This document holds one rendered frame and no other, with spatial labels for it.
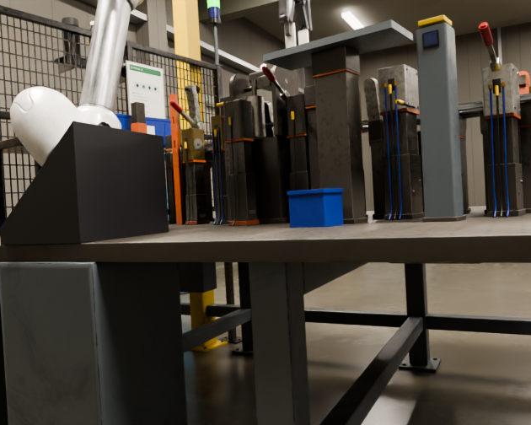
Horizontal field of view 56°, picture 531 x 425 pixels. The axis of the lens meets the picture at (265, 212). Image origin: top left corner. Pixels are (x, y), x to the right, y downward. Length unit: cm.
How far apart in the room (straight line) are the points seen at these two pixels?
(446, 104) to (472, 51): 851
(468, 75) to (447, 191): 846
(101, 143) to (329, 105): 57
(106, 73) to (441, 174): 99
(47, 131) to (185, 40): 166
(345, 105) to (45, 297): 84
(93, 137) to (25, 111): 23
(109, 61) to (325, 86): 66
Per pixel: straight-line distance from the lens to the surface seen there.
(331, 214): 122
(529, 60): 963
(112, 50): 165
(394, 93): 142
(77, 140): 116
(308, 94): 153
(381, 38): 133
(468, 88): 958
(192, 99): 192
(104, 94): 158
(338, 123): 131
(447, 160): 120
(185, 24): 290
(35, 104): 136
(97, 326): 113
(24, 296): 128
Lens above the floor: 76
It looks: 1 degrees down
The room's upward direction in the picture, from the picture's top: 3 degrees counter-clockwise
